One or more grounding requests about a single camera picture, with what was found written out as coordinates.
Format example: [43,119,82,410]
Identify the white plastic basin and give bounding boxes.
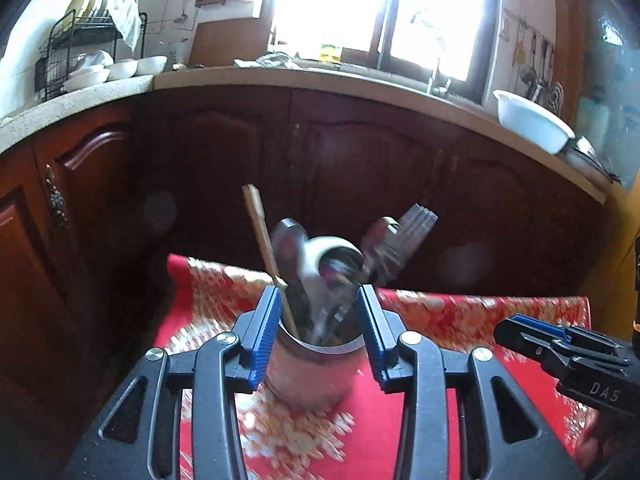
[492,89,577,156]

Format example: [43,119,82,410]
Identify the white ceramic spoon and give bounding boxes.
[299,234,365,306]

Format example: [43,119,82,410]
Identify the person's right hand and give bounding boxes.
[574,407,640,480]

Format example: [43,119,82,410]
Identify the kitchen window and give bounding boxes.
[267,0,503,106]

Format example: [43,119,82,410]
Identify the brown wooden chopstick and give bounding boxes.
[242,184,302,339]

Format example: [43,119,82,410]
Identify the hanging kitchen utensils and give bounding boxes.
[514,19,567,113]

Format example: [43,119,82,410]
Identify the stone kitchen countertop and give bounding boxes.
[0,62,613,206]

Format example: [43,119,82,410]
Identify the dark wooden kitchen cabinets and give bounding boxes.
[0,85,608,480]

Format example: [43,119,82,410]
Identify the long steel spoon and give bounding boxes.
[272,218,313,333]

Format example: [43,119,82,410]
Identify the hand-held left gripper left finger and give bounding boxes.
[64,285,286,480]

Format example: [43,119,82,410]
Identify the black wire dish rack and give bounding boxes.
[34,9,149,102]

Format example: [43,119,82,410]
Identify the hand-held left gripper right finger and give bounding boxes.
[356,284,585,480]

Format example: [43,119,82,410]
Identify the large steel fork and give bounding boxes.
[377,203,439,283]

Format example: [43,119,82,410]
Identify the wooden cutting board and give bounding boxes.
[189,16,274,67]

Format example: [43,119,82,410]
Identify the metal faucet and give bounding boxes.
[426,54,454,99]

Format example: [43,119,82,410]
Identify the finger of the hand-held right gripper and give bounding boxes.
[493,320,568,363]
[512,313,571,341]

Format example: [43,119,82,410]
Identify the steel basin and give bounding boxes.
[564,135,622,187]

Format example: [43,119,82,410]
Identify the metal cabinet handle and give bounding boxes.
[44,164,69,227]

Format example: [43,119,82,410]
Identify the white cloth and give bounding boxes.
[106,0,144,53]

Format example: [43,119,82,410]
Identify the red floral tablecloth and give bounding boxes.
[150,253,593,480]

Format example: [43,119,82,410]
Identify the crumpled rag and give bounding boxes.
[234,52,297,69]

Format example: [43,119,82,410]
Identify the white steel utensil holder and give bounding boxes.
[266,280,367,412]

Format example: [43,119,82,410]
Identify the pale blue door panel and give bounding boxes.
[574,0,640,192]

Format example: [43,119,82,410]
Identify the stack of plates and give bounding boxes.
[64,0,112,22]

